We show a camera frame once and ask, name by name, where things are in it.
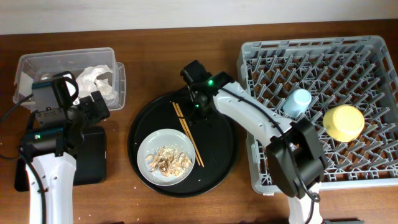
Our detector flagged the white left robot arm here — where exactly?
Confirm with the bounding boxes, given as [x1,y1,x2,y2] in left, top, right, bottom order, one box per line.
[19,91,110,223]

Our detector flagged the grey plate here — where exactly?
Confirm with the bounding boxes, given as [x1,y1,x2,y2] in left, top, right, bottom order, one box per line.
[136,129,196,187]

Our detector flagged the black rectangular tray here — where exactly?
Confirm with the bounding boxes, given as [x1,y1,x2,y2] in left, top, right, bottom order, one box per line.
[14,126,106,192]

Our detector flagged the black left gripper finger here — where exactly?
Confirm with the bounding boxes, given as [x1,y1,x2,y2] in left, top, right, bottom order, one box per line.
[91,91,110,120]
[77,96,97,126]

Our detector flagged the round black serving tray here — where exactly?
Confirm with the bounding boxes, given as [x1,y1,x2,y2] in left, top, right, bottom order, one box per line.
[127,87,238,197]

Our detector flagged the food scraps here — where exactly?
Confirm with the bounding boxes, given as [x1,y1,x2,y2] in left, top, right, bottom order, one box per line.
[145,146,193,177]

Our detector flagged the grey dishwasher rack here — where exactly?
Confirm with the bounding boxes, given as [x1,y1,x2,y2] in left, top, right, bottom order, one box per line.
[237,35,397,190]

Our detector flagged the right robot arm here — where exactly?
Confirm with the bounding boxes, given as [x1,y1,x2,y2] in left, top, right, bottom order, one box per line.
[180,69,327,223]

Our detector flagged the white tissue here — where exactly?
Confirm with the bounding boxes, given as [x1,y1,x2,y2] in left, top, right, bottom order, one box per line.
[76,65,118,100]

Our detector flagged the clear plastic waste bin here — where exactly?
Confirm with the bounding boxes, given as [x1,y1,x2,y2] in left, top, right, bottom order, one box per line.
[13,47,126,111]

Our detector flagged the yellow bowl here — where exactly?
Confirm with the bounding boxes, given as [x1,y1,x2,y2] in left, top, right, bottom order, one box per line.
[323,105,365,142]

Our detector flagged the blue cup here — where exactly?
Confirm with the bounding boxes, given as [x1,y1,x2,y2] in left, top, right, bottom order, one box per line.
[282,89,312,118]

